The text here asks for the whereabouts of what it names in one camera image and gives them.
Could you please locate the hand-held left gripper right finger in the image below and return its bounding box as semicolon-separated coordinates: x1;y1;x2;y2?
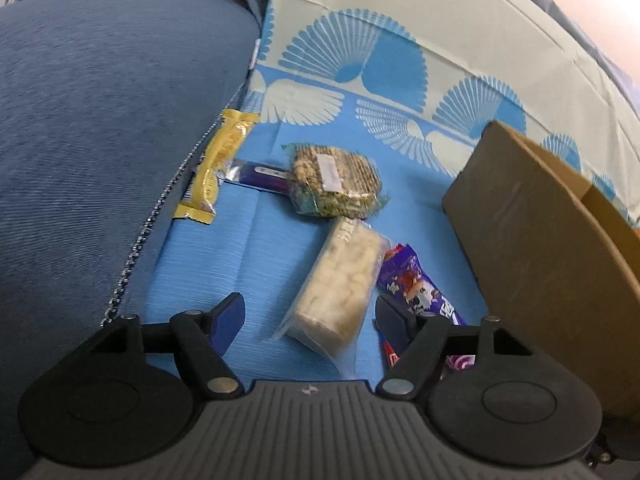
372;292;538;401

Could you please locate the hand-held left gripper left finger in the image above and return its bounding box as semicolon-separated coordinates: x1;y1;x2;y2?
75;292;247;397

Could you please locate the purple candy packet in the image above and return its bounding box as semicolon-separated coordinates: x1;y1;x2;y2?
372;242;478;381

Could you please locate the rectangular rice cracker packet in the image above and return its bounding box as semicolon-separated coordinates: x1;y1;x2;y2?
264;216;392;380

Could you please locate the round puffed grain cake packet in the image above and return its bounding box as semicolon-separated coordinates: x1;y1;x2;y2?
281;142;390;220

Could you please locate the brown cardboard box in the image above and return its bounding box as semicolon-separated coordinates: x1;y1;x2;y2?
441;120;640;428

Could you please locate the yellow snack packet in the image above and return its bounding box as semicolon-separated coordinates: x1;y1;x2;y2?
172;108;261;224

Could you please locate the small purple snack bar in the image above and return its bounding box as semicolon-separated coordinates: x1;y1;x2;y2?
220;159;291;196

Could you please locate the blue cushion with zipper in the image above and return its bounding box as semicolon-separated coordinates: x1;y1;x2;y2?
0;0;261;480

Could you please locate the blue fan printed cloth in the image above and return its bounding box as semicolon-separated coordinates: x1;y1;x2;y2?
125;0;640;386

